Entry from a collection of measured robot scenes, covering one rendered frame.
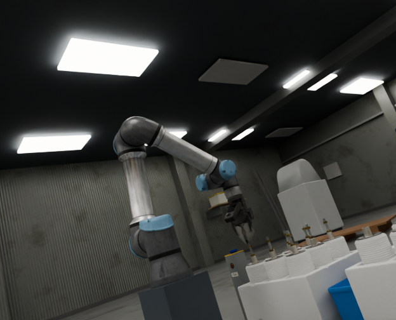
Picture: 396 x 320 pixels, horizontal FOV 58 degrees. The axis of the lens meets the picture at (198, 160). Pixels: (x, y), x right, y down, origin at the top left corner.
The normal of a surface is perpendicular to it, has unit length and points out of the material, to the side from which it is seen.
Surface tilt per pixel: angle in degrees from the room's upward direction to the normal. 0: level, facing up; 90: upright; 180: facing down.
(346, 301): 92
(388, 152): 90
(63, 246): 90
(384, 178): 90
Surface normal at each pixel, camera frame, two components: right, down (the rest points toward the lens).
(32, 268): 0.56, -0.38
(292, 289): -0.80, 0.10
